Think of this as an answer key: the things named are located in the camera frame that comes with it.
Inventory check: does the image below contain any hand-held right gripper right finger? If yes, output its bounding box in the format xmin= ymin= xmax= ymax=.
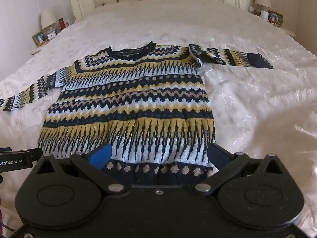
xmin=189 ymin=142 xmax=286 ymax=195

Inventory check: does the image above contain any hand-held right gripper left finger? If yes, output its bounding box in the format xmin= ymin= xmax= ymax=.
xmin=33 ymin=142 xmax=128 ymax=195

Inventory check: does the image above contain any patterned knit sweater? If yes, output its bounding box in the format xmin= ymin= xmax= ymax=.
xmin=0 ymin=42 xmax=274 ymax=186

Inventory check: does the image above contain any white bed with bedspread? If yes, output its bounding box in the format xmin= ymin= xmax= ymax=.
xmin=0 ymin=0 xmax=317 ymax=238

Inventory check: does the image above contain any wooden photo frame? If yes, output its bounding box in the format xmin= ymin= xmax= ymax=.
xmin=32 ymin=31 xmax=49 ymax=46

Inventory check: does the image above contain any gold photo frame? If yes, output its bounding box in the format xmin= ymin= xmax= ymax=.
xmin=268 ymin=10 xmax=284 ymax=26

